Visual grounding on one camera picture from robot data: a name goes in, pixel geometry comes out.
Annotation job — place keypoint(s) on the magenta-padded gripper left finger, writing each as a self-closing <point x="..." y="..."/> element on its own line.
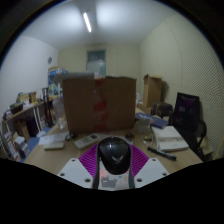
<point x="75" y="172"/>

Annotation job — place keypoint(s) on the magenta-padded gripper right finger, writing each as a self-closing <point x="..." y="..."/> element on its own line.
<point x="151" y="171"/>

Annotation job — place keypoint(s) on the black computer mouse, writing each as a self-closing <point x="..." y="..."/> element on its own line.
<point x="114" y="155"/>

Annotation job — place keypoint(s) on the small white remote control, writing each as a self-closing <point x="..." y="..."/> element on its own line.
<point x="54" y="145"/>

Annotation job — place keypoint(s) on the white open book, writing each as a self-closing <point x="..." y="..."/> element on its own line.
<point x="170" y="138"/>

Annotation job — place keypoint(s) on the white paper sheet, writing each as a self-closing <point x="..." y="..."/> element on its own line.
<point x="51" y="137"/>

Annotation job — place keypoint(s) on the clear glass cup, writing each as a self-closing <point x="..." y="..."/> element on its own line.
<point x="142" y="127"/>

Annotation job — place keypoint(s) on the blue book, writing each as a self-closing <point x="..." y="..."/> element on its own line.
<point x="155" y="120"/>

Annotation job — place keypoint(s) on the black office chair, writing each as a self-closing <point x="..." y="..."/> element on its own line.
<point x="188" y="116"/>

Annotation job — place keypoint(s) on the large brown cardboard box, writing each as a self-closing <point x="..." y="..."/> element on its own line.
<point x="83" y="105"/>

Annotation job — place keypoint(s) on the cluttered shelf unit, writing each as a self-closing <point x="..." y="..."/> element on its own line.
<point x="20" y="123"/>

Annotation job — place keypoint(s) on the tall open cardboard box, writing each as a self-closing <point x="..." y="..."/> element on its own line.
<point x="152" y="91"/>

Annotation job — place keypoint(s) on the blue printed box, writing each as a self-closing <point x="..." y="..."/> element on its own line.
<point x="55" y="83"/>

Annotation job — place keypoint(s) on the ceiling tube light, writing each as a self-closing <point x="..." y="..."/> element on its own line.
<point x="87" y="22"/>

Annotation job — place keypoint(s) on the small wall window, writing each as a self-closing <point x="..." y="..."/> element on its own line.
<point x="96" y="61"/>

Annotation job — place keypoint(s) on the round wall clock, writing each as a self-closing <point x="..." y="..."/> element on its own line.
<point x="50" y="60"/>

